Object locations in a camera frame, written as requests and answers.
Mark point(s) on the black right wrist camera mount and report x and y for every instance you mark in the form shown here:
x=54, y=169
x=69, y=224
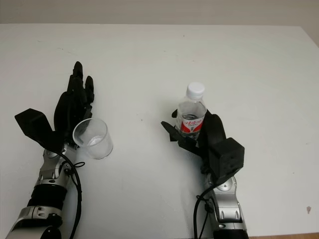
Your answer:
x=228, y=159

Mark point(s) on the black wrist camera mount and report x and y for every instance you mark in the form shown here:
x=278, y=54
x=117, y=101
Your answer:
x=33, y=124
x=228, y=159

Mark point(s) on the clear plastic cup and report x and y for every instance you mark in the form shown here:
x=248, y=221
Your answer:
x=97, y=142

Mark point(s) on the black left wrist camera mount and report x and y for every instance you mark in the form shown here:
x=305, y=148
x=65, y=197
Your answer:
x=33, y=124

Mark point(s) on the clear plastic water bottle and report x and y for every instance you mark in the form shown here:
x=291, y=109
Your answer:
x=190, y=112

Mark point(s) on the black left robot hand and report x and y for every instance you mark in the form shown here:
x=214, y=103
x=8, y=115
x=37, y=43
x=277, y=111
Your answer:
x=69, y=107

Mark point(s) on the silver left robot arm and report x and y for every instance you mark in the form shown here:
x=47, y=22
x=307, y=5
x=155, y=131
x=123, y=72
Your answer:
x=48, y=179

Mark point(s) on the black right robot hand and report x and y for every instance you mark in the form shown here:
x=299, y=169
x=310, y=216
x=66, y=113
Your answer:
x=214, y=129

